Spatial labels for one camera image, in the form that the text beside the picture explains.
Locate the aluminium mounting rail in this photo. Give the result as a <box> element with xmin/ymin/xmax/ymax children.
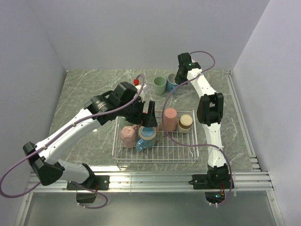
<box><xmin>25</xmin><ymin>171</ymin><xmax>275</xmax><ymax>194</ymax></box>

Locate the tall green plastic cup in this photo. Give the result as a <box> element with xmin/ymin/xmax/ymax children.
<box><xmin>118</xmin><ymin>116</ymin><xmax>133</xmax><ymax>129</ymax></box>

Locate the cream and brown ceramic cup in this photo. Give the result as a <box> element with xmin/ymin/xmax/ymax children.
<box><xmin>177</xmin><ymin>114</ymin><xmax>193</xmax><ymax>133</ymax></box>

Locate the white wire dish rack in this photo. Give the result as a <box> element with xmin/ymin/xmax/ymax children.
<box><xmin>112</xmin><ymin>110</ymin><xmax>199</xmax><ymax>163</ymax></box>

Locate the pink mug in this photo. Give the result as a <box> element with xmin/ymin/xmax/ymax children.
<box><xmin>120</xmin><ymin>125</ymin><xmax>139</xmax><ymax>148</ymax></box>

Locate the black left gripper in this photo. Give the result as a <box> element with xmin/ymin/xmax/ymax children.
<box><xmin>119</xmin><ymin>97</ymin><xmax>158</xmax><ymax>127</ymax></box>

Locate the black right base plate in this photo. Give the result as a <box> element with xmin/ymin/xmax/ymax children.
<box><xmin>189</xmin><ymin>174</ymin><xmax>234</xmax><ymax>206</ymax></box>

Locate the blue mug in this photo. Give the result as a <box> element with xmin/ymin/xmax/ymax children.
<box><xmin>135</xmin><ymin>126</ymin><xmax>157</xmax><ymax>152</ymax></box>
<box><xmin>166</xmin><ymin>73</ymin><xmax>178</xmax><ymax>92</ymax></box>

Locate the short green plastic cup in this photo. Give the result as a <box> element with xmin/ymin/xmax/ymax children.
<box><xmin>153</xmin><ymin>76</ymin><xmax>166</xmax><ymax>96</ymax></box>

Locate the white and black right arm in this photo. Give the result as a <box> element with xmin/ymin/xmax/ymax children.
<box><xmin>175</xmin><ymin>53</ymin><xmax>233</xmax><ymax>189</ymax></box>

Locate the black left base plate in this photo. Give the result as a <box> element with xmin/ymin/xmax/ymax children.
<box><xmin>66</xmin><ymin>175</ymin><xmax>110</xmax><ymax>204</ymax></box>

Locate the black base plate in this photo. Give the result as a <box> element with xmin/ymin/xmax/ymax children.
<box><xmin>189</xmin><ymin>174</ymin><xmax>234</xmax><ymax>206</ymax></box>
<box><xmin>66</xmin><ymin>175</ymin><xmax>110</xmax><ymax>204</ymax></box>

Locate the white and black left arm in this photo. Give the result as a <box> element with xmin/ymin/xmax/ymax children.
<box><xmin>23</xmin><ymin>82</ymin><xmax>158</xmax><ymax>189</ymax></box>

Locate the tall pink plastic cup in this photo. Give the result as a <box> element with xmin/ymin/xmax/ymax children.
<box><xmin>164</xmin><ymin>108</ymin><xmax>177</xmax><ymax>132</ymax></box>

